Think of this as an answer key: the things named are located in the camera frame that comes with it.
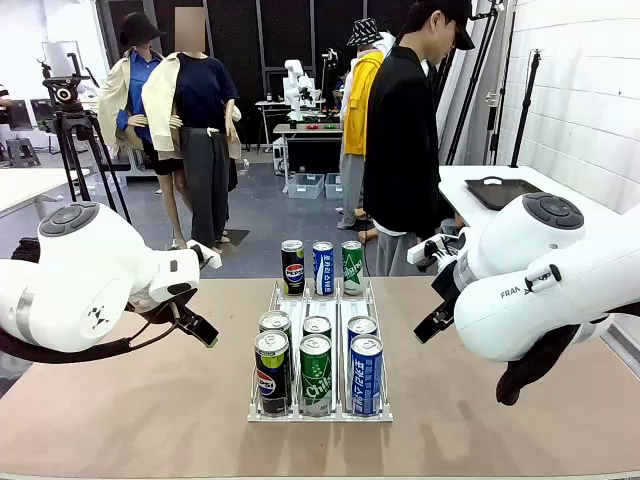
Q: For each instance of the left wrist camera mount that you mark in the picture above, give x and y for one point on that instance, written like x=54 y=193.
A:
x=207 y=255

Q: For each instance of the clear acrylic can rack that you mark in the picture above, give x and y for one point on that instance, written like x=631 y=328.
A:
x=320 y=307

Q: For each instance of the black Pepsi can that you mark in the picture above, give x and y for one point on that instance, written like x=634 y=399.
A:
x=275 y=322
x=293 y=270
x=273 y=375

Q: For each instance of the person in black jacket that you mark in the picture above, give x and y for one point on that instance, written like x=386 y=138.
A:
x=400 y=140

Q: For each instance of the black stand pole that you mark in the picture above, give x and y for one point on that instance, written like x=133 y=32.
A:
x=503 y=90
x=473 y=87

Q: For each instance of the green Chilsung cider can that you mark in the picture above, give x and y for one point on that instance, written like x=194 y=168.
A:
x=352 y=270
x=317 y=326
x=316 y=380

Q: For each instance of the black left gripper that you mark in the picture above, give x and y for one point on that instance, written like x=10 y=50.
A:
x=187 y=314

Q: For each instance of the mannequin in white hoodie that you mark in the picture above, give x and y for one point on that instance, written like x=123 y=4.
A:
x=387 y=42

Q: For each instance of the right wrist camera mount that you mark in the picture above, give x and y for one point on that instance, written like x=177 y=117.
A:
x=425 y=250

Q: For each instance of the mannequin yellow jacket bucket hat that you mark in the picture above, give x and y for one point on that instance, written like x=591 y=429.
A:
x=360 y=100

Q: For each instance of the person in navy shirt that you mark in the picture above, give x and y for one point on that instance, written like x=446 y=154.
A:
x=4 y=97

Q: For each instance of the dark brown plastic tray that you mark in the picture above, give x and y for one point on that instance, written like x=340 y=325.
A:
x=500 y=195

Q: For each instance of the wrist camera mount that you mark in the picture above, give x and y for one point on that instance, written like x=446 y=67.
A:
x=207 y=255
x=425 y=250

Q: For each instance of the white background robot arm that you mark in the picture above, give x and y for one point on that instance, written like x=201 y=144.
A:
x=295 y=75

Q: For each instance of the blue Pocari Sweat can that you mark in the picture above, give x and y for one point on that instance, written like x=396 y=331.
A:
x=366 y=380
x=362 y=327
x=323 y=270

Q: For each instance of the white board panel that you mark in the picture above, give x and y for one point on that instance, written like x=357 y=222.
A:
x=60 y=55

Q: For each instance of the grey step stool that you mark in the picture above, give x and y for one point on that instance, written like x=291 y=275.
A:
x=22 y=152

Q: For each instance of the mannequin navy tee cream jacket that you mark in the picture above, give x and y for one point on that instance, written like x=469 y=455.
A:
x=200 y=125

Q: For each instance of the clear plastic storage bin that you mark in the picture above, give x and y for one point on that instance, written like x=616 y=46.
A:
x=305 y=186
x=334 y=186

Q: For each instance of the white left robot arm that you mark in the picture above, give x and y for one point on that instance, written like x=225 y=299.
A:
x=90 y=280

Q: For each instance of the black baseball cap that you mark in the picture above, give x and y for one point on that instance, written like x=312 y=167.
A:
x=450 y=15

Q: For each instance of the mannequin black hat blue shirt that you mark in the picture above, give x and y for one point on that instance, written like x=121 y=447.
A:
x=127 y=85

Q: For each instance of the background work table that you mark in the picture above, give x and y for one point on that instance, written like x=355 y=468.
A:
x=310 y=131

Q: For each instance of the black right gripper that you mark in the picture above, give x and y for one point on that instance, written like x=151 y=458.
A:
x=445 y=295

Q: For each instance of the black video camera tripod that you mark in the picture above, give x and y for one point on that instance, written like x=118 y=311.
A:
x=67 y=95

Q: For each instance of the black light stand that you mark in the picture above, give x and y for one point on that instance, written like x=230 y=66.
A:
x=525 y=110

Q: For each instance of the dark computer monitor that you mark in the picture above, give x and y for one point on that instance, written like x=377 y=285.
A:
x=17 y=115
x=41 y=109

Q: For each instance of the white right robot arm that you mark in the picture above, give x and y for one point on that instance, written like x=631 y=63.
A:
x=550 y=300

